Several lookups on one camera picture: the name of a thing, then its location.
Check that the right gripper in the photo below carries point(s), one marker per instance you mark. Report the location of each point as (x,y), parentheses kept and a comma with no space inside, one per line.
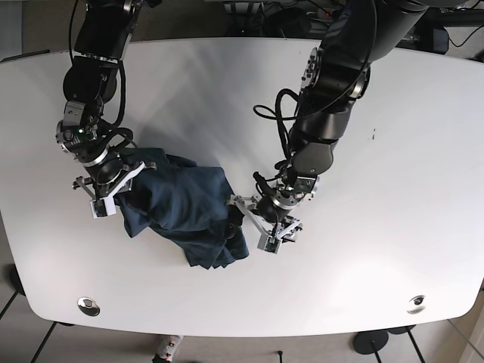
(109,174)

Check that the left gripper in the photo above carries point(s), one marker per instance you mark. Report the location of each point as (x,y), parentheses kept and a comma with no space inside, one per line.
(271,214)

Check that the dark blue T-shirt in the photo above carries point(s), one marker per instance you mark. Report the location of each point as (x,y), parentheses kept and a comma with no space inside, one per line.
(186,204)

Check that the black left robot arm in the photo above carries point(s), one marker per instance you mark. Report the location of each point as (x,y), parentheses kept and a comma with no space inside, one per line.
(312,121)

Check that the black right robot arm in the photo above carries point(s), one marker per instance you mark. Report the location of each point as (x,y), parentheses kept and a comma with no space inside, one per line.
(95,91)

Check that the left table grommet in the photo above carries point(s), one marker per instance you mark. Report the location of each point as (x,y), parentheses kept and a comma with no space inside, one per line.
(88,306)

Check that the table grommet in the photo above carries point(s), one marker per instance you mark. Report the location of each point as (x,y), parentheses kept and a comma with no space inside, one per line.
(88,306)
(416,305)

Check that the black round stand base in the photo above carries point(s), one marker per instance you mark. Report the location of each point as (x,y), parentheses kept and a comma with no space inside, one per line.
(370,342)

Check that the right table grommet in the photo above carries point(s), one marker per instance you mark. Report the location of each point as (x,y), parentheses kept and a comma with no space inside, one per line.
(416,305)

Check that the grey sneaker shoe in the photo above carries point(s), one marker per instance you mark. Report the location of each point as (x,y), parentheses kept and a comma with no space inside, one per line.
(167,348)

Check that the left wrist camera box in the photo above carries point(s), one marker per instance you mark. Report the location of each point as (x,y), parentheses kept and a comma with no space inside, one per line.
(269,244)

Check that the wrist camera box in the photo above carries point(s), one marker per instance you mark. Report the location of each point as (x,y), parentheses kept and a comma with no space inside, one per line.
(269,244)
(103,207)

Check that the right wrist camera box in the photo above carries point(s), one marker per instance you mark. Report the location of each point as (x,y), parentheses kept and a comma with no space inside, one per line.
(103,207)

